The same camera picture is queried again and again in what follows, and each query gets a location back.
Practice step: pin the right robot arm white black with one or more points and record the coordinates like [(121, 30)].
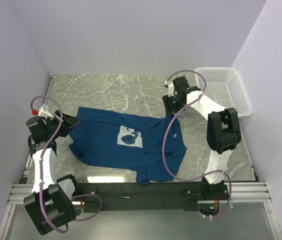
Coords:
[(223, 132)]

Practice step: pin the aluminium frame rail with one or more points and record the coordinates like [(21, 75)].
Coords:
[(251, 217)]

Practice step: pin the white perforated plastic basket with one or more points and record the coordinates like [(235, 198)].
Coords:
[(225, 87)]

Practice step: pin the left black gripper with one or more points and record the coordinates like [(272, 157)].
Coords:
[(72, 121)]

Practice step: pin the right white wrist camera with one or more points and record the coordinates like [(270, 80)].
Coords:
[(170, 88)]

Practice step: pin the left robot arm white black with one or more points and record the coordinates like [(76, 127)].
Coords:
[(50, 203)]

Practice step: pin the blue t-shirt with print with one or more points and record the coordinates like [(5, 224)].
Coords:
[(143, 144)]

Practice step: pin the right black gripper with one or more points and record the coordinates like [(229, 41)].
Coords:
[(166, 100)]

